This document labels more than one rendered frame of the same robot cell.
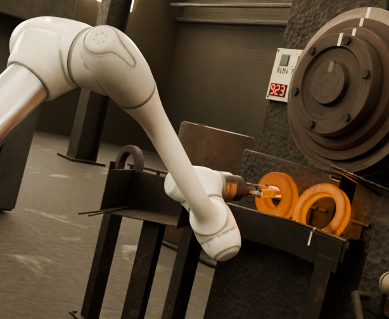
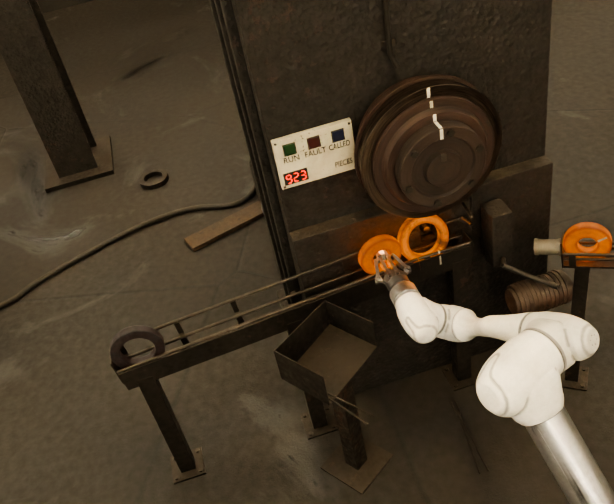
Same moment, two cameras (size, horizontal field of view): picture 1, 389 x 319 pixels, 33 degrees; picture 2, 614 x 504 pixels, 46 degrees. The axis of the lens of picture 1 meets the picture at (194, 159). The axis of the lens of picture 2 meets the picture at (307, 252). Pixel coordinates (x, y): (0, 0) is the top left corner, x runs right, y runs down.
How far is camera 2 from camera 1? 2.41 m
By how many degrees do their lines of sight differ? 64
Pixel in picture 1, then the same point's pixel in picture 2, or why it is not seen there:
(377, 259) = (502, 237)
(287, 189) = (394, 245)
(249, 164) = (309, 247)
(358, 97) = (477, 165)
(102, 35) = (592, 336)
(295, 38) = (284, 123)
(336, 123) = (462, 190)
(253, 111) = not seen: outside the picture
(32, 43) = (552, 393)
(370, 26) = (442, 104)
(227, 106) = not seen: outside the picture
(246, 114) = not seen: outside the picture
